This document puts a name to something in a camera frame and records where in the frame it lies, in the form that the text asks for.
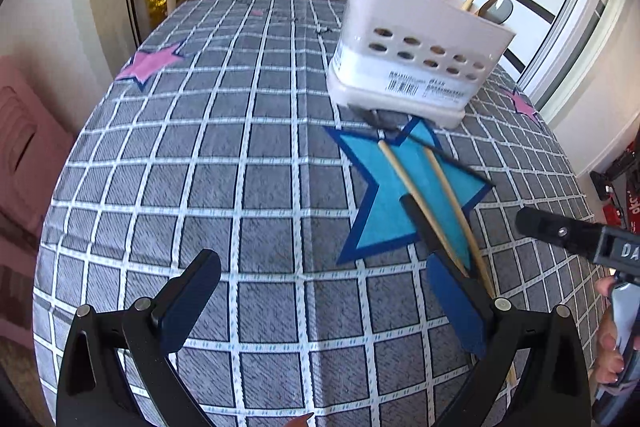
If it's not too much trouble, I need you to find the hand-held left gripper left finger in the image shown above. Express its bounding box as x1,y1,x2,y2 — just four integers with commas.
55,248,222,427

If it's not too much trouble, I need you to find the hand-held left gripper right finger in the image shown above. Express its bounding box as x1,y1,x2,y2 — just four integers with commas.
426,252,593,427

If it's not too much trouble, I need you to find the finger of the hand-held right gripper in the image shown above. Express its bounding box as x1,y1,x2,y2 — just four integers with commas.
515,205,603,258

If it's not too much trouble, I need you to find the grey spoon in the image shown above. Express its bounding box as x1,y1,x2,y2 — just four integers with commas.
482,0,514,25

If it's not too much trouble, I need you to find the white perforated utensil holder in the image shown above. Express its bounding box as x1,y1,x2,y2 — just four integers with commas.
326,0,517,131

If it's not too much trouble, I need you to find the person's right hand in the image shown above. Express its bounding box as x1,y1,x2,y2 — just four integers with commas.
590,277,626,385

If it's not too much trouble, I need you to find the red printed box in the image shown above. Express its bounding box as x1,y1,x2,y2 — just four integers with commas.
602,184,640,235

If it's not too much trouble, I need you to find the black tool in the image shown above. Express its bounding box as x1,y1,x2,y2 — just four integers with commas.
590,146,640,202

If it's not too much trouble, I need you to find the grey checked tablecloth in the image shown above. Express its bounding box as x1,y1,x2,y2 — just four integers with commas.
32,0,608,427

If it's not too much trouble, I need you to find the black spoon on star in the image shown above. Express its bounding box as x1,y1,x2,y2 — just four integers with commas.
352,104,496,188

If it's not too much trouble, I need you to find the stack of pink stools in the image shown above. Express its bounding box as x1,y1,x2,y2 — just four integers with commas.
0,57,78,238

